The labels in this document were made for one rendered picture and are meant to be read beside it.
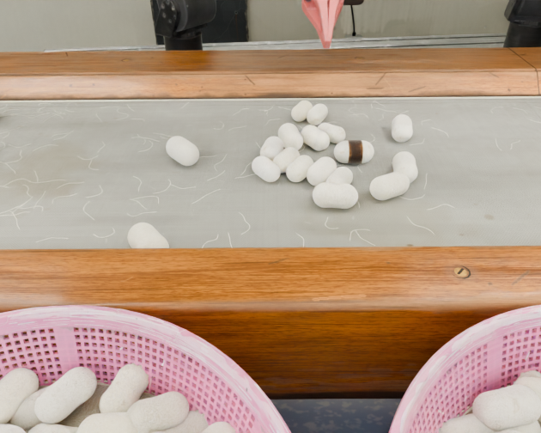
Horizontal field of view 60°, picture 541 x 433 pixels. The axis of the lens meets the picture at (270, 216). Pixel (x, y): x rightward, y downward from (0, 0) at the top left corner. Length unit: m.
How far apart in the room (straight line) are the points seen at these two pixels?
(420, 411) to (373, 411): 0.10
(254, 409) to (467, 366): 0.12
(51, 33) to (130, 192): 2.22
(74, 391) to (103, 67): 0.45
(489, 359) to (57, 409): 0.23
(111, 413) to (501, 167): 0.38
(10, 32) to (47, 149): 2.17
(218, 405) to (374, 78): 0.45
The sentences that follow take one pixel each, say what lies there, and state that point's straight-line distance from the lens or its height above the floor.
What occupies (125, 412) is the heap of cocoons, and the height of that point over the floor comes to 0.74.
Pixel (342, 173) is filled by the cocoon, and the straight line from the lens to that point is 0.40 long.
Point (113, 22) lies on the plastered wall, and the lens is 2.53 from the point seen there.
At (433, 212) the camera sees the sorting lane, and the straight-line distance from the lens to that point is 0.40.
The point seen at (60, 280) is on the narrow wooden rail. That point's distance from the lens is 0.31.
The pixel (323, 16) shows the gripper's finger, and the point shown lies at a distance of 0.53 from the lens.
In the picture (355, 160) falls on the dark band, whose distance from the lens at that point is 0.44.
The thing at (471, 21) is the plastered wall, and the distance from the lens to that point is 2.77.
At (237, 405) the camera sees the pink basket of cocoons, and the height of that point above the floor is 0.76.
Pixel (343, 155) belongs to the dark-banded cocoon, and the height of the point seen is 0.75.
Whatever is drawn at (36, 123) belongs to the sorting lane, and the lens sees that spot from 0.59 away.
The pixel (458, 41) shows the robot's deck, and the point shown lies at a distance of 1.11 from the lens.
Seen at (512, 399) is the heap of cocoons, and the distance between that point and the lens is 0.28.
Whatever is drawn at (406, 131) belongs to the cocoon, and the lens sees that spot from 0.49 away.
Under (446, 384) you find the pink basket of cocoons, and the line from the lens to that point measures 0.27.
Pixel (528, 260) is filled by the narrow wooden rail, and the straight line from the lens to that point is 0.34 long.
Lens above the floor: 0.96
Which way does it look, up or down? 37 degrees down
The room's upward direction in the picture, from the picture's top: 1 degrees counter-clockwise
